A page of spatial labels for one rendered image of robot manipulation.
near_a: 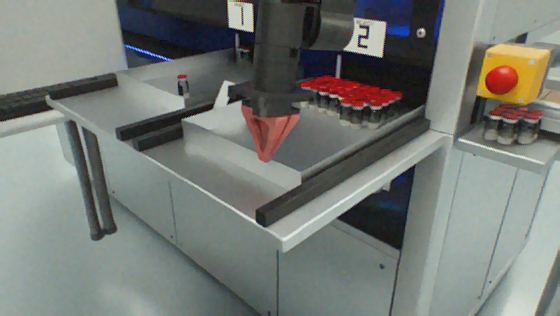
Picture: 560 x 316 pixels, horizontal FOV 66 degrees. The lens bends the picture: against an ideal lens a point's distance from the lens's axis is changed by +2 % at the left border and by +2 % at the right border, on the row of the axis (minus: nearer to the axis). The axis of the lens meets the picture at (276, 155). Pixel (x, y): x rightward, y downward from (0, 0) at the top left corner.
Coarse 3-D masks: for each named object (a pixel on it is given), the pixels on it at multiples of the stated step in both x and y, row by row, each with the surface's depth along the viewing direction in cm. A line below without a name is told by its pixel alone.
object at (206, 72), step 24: (120, 72) 95; (144, 72) 99; (168, 72) 104; (192, 72) 106; (216, 72) 106; (240, 72) 107; (144, 96) 89; (168, 96) 82; (192, 96) 80; (216, 96) 84
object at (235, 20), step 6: (228, 6) 100; (234, 6) 99; (240, 6) 97; (246, 6) 96; (234, 12) 99; (240, 12) 98; (246, 12) 97; (234, 18) 100; (240, 18) 99; (246, 18) 97; (252, 18) 96; (234, 24) 101; (240, 24) 99; (246, 24) 98; (252, 24) 97; (246, 30) 98; (252, 30) 97
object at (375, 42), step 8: (360, 24) 77; (368, 24) 76; (376, 24) 75; (384, 24) 74; (360, 32) 77; (376, 32) 75; (384, 32) 74; (352, 40) 79; (368, 40) 77; (376, 40) 76; (344, 48) 81; (352, 48) 80; (360, 48) 79; (368, 48) 77; (376, 48) 76
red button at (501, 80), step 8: (496, 72) 61; (504, 72) 60; (512, 72) 60; (488, 80) 62; (496, 80) 61; (504, 80) 60; (512, 80) 60; (488, 88) 62; (496, 88) 61; (504, 88) 60; (512, 88) 60
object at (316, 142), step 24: (192, 120) 71; (216, 120) 75; (240, 120) 78; (312, 120) 78; (336, 120) 78; (408, 120) 72; (216, 144) 65; (240, 144) 61; (288, 144) 69; (312, 144) 69; (336, 144) 69; (360, 144) 63; (264, 168) 59; (288, 168) 55; (312, 168) 55
